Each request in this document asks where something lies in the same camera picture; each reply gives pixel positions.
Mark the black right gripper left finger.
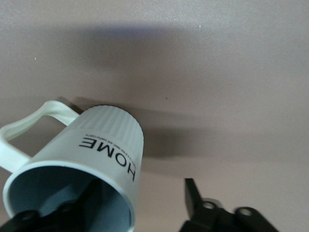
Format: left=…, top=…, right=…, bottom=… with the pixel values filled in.
left=0, top=180, right=114, bottom=232

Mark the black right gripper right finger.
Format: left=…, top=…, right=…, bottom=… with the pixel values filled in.
left=178, top=178, right=284, bottom=232

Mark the white ribbed HOME mug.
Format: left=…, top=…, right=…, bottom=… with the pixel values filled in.
left=0, top=100, right=145, bottom=232

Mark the brown table cloth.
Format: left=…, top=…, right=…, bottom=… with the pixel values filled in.
left=0, top=0, right=309, bottom=232

